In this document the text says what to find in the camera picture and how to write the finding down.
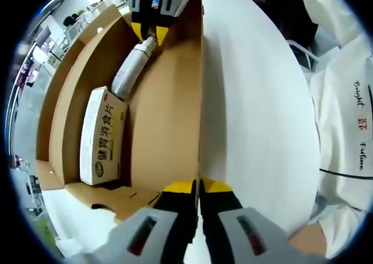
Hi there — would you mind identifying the white yellow medicine box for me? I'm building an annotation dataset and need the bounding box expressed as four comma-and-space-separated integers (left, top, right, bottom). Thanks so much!
79, 86, 129, 186

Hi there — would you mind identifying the white office chair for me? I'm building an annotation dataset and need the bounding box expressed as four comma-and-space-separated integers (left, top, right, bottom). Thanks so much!
286, 38, 320, 72

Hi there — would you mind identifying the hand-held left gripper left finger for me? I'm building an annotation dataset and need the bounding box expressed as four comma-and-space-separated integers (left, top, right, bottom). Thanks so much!
62, 178, 197, 264

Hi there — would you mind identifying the person's white shirt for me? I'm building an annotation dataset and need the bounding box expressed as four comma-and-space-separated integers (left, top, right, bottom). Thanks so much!
301, 0, 373, 261

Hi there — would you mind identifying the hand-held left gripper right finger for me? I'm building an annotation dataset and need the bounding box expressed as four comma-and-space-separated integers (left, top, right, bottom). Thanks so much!
199, 178, 330, 264

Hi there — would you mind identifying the black cable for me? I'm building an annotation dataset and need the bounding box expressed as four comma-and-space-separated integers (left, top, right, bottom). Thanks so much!
318, 167, 373, 178

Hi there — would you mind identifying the silver soft tube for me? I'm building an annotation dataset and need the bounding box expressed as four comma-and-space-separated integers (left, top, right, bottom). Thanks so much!
111, 36, 157, 101

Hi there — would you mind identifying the brown cardboard shoe box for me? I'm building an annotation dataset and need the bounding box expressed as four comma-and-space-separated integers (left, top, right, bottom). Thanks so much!
34, 0, 205, 227

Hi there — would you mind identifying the potted green plant white pot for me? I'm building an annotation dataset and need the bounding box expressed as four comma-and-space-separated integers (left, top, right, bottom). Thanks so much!
33, 216, 58, 243

